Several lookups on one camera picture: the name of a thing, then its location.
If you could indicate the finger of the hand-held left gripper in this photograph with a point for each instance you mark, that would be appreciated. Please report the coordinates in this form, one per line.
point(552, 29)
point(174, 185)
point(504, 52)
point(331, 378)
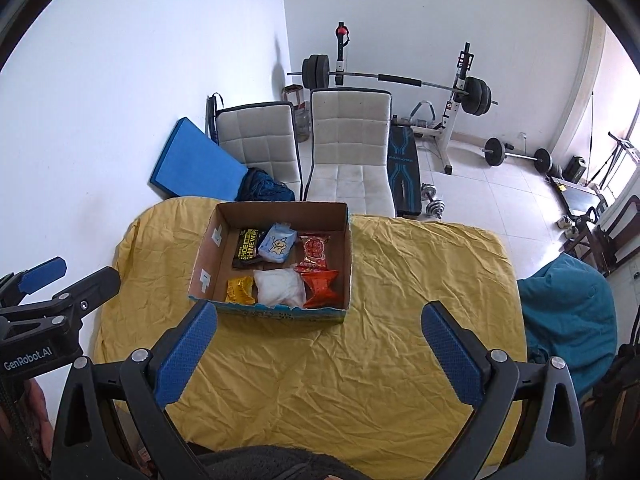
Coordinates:
point(42, 272)
point(95, 287)

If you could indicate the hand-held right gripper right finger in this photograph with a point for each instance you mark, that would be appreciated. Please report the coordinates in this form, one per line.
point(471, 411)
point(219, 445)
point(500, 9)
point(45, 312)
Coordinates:
point(452, 355)

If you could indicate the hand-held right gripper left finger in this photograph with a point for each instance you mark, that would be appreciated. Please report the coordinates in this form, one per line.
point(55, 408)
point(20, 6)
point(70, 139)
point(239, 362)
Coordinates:
point(185, 355)

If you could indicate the yellow snack packet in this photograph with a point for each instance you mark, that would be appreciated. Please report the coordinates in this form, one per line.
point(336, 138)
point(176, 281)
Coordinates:
point(239, 291)

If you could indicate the cardboard box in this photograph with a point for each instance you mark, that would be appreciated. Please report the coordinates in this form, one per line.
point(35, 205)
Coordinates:
point(210, 255)

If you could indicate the white soft bag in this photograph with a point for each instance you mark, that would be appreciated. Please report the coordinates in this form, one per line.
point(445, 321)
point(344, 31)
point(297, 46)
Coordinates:
point(279, 287)

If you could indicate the black wipes packet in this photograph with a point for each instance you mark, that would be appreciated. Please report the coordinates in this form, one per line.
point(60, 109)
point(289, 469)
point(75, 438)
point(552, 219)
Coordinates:
point(245, 250)

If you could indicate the light blue tissue pack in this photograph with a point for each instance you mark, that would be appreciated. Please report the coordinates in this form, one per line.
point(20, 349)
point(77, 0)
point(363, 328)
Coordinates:
point(277, 245)

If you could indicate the orange snack packet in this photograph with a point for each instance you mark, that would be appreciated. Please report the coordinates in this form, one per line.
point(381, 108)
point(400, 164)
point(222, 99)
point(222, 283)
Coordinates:
point(320, 290)

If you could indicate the red snack packet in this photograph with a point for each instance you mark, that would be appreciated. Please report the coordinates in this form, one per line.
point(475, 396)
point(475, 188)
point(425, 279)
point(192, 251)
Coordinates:
point(314, 250)

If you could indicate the person's left forearm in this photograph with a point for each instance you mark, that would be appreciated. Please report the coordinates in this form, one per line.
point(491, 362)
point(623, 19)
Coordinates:
point(36, 410)

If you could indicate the yellow table cloth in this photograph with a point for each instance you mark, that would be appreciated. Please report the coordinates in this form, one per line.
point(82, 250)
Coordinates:
point(350, 370)

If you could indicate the teal bean bag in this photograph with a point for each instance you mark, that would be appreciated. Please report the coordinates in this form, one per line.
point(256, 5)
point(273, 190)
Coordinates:
point(565, 315)

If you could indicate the dark fleece clothing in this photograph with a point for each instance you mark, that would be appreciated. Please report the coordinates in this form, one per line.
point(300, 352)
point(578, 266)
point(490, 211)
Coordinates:
point(280, 462)

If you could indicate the chrome dumbbell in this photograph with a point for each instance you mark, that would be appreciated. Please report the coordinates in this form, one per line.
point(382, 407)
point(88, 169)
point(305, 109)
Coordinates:
point(432, 202)

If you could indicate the blue foam mat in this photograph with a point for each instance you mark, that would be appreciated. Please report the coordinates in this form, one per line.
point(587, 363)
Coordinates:
point(195, 160)

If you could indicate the white shoes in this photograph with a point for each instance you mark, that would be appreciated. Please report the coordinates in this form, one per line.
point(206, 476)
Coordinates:
point(567, 225)

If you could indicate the dark blue bag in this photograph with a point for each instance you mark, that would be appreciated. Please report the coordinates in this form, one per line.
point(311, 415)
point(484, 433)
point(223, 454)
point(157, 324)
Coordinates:
point(262, 187)

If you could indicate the black weight bench pad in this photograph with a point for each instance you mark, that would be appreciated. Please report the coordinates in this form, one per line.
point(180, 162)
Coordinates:
point(404, 170)

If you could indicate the black treadmill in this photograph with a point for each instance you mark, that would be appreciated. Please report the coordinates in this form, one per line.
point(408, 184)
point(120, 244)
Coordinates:
point(580, 197)

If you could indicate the dark wooden chair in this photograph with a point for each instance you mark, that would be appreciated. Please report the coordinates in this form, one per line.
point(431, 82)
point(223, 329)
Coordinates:
point(620, 240)

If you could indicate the short barbell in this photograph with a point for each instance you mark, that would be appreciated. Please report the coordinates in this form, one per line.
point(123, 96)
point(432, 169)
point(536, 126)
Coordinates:
point(495, 151)

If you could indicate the small white padded chair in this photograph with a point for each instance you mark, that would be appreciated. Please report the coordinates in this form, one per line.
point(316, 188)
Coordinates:
point(255, 140)

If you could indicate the black speaker box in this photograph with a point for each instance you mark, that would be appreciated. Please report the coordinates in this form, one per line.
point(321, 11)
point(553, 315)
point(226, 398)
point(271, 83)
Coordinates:
point(575, 169)

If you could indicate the large white padded chair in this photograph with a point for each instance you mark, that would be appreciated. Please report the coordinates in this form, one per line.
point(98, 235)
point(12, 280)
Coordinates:
point(350, 130)

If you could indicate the black tripod stand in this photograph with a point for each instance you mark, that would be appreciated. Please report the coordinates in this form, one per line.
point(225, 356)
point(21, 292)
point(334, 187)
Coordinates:
point(617, 152)

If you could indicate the white barbell rack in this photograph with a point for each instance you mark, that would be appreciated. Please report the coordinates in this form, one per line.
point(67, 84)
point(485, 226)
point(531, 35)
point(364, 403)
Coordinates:
point(460, 85)

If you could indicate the small brown stool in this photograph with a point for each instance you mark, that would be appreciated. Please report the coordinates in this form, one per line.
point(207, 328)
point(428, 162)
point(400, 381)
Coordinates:
point(292, 96)

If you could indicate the long barbell with plates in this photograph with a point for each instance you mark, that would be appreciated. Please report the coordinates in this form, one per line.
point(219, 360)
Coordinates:
point(400, 80)

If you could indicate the black folded frame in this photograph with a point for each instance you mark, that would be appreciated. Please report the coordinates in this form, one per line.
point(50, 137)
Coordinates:
point(212, 115)

